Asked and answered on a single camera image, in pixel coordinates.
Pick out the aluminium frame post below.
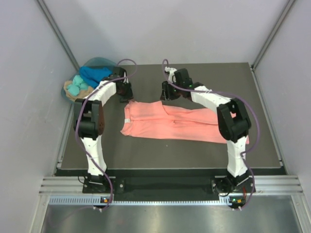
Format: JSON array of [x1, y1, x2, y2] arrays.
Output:
[[35, 0, 80, 71], [250, 0, 297, 72]]

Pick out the beige t shirt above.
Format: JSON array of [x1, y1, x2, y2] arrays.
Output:
[[63, 81, 94, 102]]

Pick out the light turquoise t shirt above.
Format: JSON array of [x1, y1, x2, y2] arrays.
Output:
[[65, 75, 88, 97]]

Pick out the teal laundry basket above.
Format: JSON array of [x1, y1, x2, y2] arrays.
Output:
[[61, 57, 117, 103]]

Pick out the purple cable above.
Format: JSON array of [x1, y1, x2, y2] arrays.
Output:
[[74, 58, 138, 211], [161, 58, 262, 211]]

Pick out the right aluminium frame post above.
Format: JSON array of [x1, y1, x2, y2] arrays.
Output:
[[250, 0, 297, 72]]

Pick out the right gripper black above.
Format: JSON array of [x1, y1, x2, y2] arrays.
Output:
[[161, 80, 184, 102]]

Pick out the pink t shirt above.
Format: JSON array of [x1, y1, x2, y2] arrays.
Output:
[[120, 100, 250, 146]]

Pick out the aluminium rail front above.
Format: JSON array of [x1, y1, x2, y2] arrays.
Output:
[[39, 175, 303, 196]]

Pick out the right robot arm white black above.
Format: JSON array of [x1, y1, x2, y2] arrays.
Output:
[[160, 66, 251, 194]]

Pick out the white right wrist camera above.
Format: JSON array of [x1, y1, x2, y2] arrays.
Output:
[[164, 67, 177, 83]]

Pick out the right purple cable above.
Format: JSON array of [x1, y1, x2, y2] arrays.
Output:
[[161, 58, 262, 211]]

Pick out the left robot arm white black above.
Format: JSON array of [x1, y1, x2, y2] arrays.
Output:
[[74, 67, 133, 194]]

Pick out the grey slotted cable duct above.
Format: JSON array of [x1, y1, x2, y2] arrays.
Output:
[[49, 195, 242, 206]]

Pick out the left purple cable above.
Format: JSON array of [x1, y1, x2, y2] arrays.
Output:
[[74, 58, 138, 211]]

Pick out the blue t shirt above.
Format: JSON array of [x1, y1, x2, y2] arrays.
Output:
[[79, 67, 112, 89]]

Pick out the left aluminium frame post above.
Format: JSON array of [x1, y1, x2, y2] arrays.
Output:
[[35, 0, 80, 71]]

